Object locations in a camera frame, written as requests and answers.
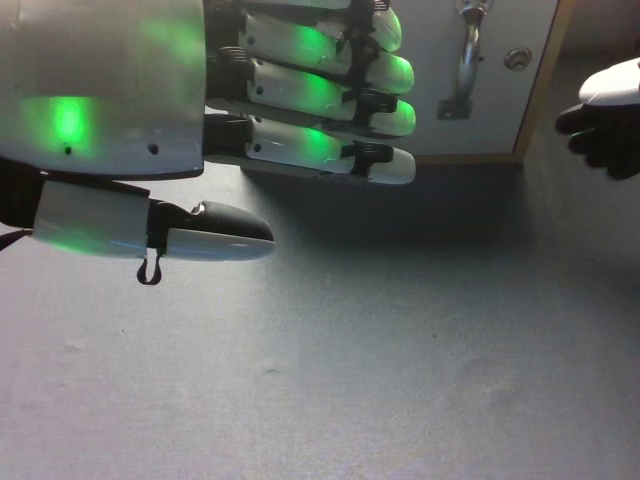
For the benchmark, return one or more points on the white cabinet door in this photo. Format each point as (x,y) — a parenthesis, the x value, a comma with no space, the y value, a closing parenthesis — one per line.
(510,20)

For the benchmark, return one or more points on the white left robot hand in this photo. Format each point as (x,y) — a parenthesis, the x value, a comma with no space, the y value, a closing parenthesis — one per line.
(100,75)

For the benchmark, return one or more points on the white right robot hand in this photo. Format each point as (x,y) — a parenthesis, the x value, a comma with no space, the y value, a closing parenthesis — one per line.
(610,145)

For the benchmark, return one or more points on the grey table cloth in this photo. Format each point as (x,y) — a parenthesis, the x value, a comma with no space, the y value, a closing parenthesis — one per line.
(320,375)

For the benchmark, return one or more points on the round silver lock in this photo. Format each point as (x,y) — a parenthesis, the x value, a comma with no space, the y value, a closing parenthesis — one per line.
(517,58)

